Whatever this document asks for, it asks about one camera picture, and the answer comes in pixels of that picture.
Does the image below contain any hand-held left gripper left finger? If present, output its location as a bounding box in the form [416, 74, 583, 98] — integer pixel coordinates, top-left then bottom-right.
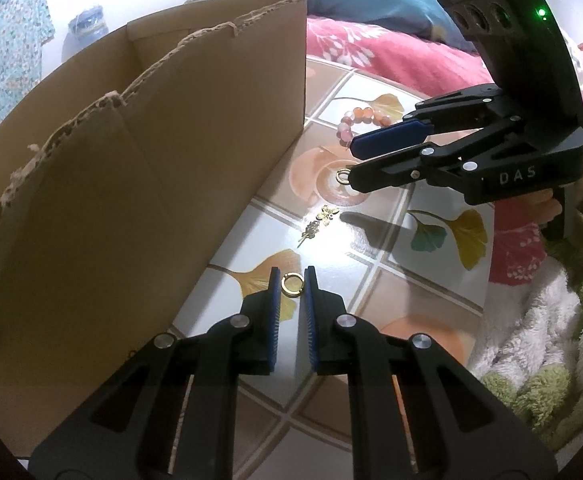
[28, 266, 280, 480]

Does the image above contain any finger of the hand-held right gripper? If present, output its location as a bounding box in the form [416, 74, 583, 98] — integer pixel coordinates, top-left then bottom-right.
[345, 124, 515, 194]
[349, 84, 512, 159]

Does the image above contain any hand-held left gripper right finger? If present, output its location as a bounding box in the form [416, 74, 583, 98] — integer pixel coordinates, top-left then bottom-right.
[296, 265, 558, 480]

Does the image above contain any pink bead bracelet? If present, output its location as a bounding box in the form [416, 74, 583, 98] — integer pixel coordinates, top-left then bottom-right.
[339, 105, 399, 147]

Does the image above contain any gold flower charm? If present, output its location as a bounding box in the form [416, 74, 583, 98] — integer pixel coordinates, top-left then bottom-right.
[297, 220, 322, 249]

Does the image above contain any brown cardboard box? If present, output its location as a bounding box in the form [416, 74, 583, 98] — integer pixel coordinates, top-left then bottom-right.
[0, 0, 308, 461]

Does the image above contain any person's right hand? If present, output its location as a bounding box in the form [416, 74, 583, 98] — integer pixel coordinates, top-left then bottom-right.
[514, 150, 583, 249]

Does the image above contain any pink floral blanket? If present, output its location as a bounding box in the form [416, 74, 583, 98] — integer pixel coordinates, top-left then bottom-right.
[305, 15, 497, 111]

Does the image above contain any red dotted cloth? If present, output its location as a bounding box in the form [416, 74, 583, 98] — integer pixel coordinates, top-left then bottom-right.
[489, 220, 547, 283]

